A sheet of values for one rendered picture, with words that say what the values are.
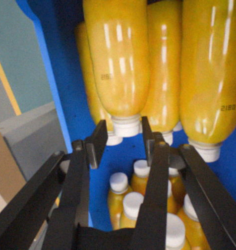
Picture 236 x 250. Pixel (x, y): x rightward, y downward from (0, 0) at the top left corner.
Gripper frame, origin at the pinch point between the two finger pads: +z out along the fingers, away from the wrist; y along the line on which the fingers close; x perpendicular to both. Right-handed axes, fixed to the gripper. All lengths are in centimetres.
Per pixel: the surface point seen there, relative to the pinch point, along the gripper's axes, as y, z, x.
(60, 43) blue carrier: -7.7, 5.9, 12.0
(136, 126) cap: 1.7, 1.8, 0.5
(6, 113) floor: -131, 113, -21
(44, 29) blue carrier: -7.7, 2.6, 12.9
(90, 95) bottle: -5.0, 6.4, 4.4
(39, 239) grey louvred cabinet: -126, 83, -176
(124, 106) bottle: 0.5, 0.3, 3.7
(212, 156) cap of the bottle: 11.2, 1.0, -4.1
